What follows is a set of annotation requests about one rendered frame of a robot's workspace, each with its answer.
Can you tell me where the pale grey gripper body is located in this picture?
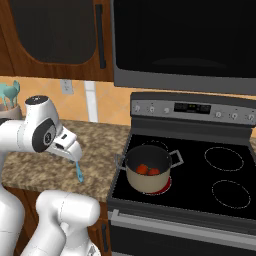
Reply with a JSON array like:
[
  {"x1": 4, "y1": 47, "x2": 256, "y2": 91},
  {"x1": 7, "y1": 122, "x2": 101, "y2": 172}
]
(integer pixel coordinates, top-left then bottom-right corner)
[{"x1": 65, "y1": 138, "x2": 83, "y2": 164}]

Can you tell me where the light blue spatula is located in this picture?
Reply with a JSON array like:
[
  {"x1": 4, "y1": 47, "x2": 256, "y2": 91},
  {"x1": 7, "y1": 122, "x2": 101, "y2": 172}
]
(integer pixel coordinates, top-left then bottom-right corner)
[{"x1": 75, "y1": 160, "x2": 85, "y2": 184}]

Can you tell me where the red tomato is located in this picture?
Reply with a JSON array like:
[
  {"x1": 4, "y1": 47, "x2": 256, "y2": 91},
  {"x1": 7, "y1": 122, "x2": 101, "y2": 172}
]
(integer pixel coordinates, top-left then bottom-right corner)
[{"x1": 135, "y1": 163, "x2": 150, "y2": 176}]

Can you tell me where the beige cooking pot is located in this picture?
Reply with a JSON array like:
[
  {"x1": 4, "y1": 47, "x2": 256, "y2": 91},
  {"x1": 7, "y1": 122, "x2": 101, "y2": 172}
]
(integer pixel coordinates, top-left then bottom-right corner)
[{"x1": 115, "y1": 144, "x2": 185, "y2": 195}]

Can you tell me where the red bell pepper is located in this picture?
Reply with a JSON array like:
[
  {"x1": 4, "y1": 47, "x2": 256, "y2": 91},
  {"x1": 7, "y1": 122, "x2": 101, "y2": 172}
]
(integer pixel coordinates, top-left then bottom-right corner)
[{"x1": 147, "y1": 167, "x2": 161, "y2": 177}]

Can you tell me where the brown base cupboard door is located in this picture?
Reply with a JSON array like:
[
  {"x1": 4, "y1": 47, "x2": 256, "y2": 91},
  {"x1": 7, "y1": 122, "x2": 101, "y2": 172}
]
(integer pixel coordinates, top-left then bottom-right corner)
[{"x1": 4, "y1": 185, "x2": 112, "y2": 256}]

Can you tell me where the beige utensil jar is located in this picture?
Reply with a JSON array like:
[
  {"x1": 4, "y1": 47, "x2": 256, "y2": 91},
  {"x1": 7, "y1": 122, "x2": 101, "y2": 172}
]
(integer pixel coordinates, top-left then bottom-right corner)
[{"x1": 0, "y1": 104, "x2": 24, "y2": 122}]

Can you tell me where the teal kitchen utensil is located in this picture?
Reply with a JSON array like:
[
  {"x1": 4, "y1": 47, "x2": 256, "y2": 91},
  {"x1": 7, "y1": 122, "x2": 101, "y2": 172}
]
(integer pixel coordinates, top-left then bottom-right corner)
[
  {"x1": 0, "y1": 82, "x2": 11, "y2": 112},
  {"x1": 9, "y1": 79, "x2": 22, "y2": 109}
]

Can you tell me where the brown glass cupboard door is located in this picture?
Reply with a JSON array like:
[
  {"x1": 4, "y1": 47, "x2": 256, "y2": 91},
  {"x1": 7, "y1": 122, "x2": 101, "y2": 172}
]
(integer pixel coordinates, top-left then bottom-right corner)
[{"x1": 0, "y1": 0, "x2": 115, "y2": 83}]

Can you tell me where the black and grey stove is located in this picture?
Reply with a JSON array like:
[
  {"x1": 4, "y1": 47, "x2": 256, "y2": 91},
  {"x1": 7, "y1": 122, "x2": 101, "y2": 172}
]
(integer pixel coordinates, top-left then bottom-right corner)
[{"x1": 106, "y1": 91, "x2": 256, "y2": 256}]

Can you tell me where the black microwave oven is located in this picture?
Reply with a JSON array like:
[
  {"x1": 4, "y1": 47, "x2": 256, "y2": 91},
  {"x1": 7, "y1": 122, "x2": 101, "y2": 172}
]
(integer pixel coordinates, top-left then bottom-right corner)
[{"x1": 110, "y1": 0, "x2": 256, "y2": 97}]

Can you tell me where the white upright wall strip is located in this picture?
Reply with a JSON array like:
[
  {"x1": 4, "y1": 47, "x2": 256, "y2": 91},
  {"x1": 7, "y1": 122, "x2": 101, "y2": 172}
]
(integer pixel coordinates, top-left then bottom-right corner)
[{"x1": 83, "y1": 80, "x2": 100, "y2": 123}]

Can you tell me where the white wall socket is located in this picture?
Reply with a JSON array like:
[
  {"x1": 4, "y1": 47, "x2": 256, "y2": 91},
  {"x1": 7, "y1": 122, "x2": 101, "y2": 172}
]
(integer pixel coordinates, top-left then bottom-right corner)
[{"x1": 60, "y1": 78, "x2": 75, "y2": 96}]

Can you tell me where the black base cupboard handle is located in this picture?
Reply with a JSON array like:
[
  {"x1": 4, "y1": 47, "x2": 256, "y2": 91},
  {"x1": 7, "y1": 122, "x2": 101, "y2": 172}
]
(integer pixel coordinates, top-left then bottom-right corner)
[{"x1": 101, "y1": 222, "x2": 110, "y2": 253}]

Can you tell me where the black cupboard door handle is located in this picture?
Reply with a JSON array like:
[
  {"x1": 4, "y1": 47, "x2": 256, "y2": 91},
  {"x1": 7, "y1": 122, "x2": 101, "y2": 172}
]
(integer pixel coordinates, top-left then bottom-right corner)
[{"x1": 94, "y1": 3, "x2": 107, "y2": 70}]

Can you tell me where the grey oven door handle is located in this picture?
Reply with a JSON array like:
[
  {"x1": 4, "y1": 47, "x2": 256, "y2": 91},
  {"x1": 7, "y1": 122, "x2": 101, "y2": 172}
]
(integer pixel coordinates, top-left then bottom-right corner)
[{"x1": 109, "y1": 209, "x2": 256, "y2": 252}]

